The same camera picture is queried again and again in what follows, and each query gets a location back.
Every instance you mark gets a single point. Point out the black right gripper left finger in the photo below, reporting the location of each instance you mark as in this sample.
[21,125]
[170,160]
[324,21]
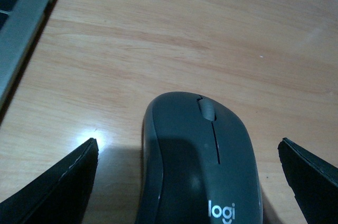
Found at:
[60,194]

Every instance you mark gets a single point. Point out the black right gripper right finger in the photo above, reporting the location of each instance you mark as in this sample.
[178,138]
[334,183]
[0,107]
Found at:
[312,180]

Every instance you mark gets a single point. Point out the dark grey Logitech mouse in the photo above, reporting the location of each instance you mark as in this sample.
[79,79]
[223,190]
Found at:
[199,164]

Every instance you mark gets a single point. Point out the grey open laptop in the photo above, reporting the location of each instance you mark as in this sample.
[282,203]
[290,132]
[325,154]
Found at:
[22,22]

